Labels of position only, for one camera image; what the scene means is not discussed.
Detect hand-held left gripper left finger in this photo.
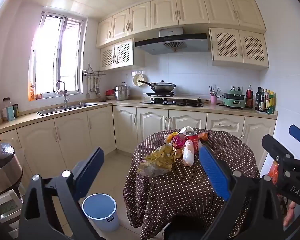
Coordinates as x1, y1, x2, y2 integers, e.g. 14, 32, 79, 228
19, 147, 105, 240

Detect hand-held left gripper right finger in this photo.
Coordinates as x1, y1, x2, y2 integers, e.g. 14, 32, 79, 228
199, 146, 284, 240

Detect white plastic bag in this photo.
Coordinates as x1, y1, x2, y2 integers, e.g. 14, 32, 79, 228
182, 140, 196, 167

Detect red drink can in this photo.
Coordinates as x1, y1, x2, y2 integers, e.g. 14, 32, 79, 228
185, 131, 200, 153

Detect pink wrapper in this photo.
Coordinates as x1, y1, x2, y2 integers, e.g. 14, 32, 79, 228
172, 135, 185, 148

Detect blue plastic waste bin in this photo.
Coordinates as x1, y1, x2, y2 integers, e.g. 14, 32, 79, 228
82, 193, 120, 232

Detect clear bag with crumbs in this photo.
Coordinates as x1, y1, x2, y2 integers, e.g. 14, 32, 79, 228
137, 159, 173, 178

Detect person's right hand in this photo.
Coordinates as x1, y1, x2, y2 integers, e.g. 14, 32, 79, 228
283, 201, 297, 228

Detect cream base cabinets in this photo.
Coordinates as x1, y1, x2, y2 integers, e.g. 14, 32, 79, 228
0, 100, 278, 195

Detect brown polka dot tablecloth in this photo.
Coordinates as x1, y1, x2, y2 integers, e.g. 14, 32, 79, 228
123, 129, 260, 240

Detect green yellow bottle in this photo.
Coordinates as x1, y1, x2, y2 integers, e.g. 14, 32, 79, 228
267, 91, 277, 115

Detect brown sauce bottle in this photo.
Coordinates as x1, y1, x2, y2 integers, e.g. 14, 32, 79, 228
260, 89, 267, 112

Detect steel sink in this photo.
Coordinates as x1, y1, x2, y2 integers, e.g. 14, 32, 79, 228
36, 102, 100, 116

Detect cola bottle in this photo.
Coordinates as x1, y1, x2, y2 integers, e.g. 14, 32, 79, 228
246, 84, 254, 109

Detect green electric grill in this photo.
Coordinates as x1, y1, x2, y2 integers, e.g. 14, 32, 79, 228
223, 90, 246, 110

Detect hanging skimmer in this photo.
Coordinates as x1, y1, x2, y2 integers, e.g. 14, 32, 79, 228
95, 77, 102, 98

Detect steel faucet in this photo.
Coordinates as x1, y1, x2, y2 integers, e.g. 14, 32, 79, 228
55, 81, 70, 110

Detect steel steamer pot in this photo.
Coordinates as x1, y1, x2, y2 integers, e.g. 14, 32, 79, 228
114, 82, 131, 101

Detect bundle of chopsticks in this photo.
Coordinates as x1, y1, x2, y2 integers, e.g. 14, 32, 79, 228
209, 85, 221, 97

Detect black gas stove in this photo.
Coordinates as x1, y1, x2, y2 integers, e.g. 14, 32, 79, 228
139, 96, 205, 108

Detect steel rice cooker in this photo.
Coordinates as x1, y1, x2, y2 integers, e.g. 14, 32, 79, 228
0, 142, 23, 198

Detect cream perforated round plate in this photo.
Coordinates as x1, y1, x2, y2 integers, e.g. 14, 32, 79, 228
133, 71, 146, 87

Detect black wok with lid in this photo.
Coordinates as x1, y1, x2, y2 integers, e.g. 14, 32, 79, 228
138, 80, 177, 93

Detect clear plastic jar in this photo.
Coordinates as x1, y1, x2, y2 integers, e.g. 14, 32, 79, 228
2, 97, 14, 122

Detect wide lattice door cabinet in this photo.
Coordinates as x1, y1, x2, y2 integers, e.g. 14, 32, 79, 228
209, 27, 269, 70

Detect small lattice door cabinet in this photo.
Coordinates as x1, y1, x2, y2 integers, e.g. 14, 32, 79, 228
100, 38, 145, 71

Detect kitchen window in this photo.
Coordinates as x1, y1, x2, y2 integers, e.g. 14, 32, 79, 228
29, 11, 87, 102

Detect range hood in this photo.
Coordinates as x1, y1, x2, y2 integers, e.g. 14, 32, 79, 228
135, 27, 212, 55

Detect wall utensil rack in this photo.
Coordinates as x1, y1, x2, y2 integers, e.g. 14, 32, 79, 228
82, 64, 106, 78

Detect cream upper wall cabinets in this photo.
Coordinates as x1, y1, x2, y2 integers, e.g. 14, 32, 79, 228
96, 0, 267, 48

